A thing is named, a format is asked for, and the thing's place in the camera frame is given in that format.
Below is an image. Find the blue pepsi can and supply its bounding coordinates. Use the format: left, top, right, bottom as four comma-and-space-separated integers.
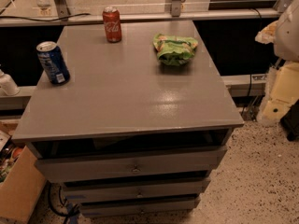
36, 41, 70, 85

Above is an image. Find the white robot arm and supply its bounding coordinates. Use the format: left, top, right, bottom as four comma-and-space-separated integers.
274, 0, 299, 62

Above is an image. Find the red coca-cola can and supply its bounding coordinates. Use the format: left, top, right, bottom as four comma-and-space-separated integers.
102, 7, 122, 42

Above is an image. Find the grey drawer cabinet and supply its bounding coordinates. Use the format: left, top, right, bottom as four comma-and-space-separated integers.
13, 21, 243, 217

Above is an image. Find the green chip bag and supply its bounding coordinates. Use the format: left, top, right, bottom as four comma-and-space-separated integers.
152, 34, 198, 66

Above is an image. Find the white bottle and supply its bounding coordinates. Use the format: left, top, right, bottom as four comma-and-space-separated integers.
0, 69, 20, 96

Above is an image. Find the cardboard box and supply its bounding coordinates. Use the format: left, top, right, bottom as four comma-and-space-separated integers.
0, 147, 46, 224

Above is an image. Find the black cable on floor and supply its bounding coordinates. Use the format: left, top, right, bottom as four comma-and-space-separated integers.
46, 182, 80, 224

